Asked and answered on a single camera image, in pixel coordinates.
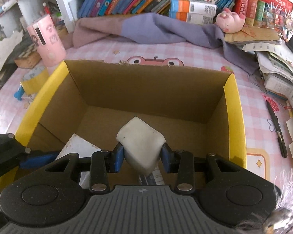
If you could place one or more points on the cream soap block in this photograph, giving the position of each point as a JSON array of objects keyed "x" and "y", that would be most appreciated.
[{"x": 139, "y": 141}]

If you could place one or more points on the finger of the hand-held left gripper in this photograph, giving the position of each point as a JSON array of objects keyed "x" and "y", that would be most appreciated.
[{"x": 39, "y": 158}]

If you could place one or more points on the wooden chessboard box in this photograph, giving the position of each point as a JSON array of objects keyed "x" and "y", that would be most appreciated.
[{"x": 29, "y": 58}]

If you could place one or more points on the yellow cardboard box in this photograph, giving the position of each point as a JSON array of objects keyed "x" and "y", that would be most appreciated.
[{"x": 146, "y": 90}]

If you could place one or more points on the yellow tape roll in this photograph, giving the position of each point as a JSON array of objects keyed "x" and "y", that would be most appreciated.
[{"x": 35, "y": 82}]

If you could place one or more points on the colourful spiky toy figure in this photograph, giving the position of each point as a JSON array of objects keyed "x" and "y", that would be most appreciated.
[{"x": 278, "y": 19}]

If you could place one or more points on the blue plastic clip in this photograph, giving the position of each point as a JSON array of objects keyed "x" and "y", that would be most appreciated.
[{"x": 19, "y": 93}]

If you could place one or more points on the white bookshelf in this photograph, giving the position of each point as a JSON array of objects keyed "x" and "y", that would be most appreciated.
[{"x": 61, "y": 0}]

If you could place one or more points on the pink pig plush toy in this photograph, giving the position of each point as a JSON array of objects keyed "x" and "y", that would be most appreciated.
[{"x": 230, "y": 20}]

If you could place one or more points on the white charger plug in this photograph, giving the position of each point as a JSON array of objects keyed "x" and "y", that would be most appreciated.
[{"x": 78, "y": 145}]

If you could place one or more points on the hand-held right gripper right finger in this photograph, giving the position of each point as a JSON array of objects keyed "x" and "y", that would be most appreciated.
[{"x": 165, "y": 159}]

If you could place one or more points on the pile of papers and books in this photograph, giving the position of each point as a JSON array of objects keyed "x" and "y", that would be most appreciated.
[{"x": 276, "y": 68}]

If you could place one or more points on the orange and blue carton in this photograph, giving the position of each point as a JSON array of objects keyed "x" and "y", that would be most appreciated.
[
  {"x": 193, "y": 5},
  {"x": 195, "y": 18}
]

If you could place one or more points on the purple and mauve cloth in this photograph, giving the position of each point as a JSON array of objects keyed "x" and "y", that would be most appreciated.
[{"x": 149, "y": 29}]

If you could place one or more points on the pink cylindrical humidifier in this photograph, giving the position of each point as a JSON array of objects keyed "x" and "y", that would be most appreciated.
[{"x": 48, "y": 43}]

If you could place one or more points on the black pen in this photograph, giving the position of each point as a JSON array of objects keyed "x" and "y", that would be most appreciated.
[{"x": 276, "y": 126}]

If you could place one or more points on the red slim bottle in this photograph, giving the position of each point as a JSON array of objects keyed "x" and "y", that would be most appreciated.
[{"x": 46, "y": 8}]

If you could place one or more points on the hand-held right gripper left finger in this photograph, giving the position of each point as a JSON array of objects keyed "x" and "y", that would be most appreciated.
[{"x": 118, "y": 156}]

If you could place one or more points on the red thick dictionary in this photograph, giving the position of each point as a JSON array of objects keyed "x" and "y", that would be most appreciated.
[{"x": 241, "y": 3}]

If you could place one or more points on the orange-red thick dictionary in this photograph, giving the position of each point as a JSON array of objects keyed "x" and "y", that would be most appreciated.
[{"x": 251, "y": 9}]

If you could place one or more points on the loose paper sheets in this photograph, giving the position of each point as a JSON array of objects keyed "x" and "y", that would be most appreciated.
[{"x": 2, "y": 53}]

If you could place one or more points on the fuzzy grey garment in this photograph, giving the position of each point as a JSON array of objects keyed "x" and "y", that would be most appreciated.
[{"x": 290, "y": 187}]

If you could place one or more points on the green thick dictionary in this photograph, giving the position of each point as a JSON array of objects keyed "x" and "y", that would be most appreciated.
[{"x": 259, "y": 12}]

